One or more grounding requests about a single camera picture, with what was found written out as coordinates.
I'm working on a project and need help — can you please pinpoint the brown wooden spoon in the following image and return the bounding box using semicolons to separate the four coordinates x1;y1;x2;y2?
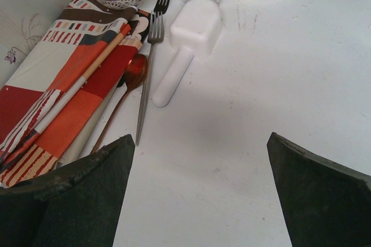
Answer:
90;54;149;154

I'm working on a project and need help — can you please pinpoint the striped orange kitchen towel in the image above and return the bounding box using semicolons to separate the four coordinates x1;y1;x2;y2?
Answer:
1;0;149;187

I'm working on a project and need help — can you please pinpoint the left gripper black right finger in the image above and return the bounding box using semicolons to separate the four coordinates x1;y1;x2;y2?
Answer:
267;132;370;246

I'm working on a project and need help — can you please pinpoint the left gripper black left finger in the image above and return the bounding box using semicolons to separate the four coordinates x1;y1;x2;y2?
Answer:
1;135;135;246

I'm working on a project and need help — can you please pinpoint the white plastic scoop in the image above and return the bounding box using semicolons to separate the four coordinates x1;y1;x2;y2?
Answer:
152;0;223;107

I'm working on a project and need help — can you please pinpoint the metal fork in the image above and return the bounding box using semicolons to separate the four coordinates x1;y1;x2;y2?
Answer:
135;0;170;146

